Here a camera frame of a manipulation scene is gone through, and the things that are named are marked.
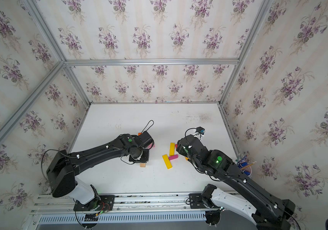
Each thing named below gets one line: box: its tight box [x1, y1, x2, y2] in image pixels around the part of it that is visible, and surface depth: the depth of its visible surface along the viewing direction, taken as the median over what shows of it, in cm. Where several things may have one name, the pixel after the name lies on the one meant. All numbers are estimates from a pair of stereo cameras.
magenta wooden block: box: [168, 154, 179, 161], surface depth 91 cm
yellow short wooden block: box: [169, 142, 176, 156], surface depth 95 cm
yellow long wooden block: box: [162, 154, 173, 170], surface depth 90 cm
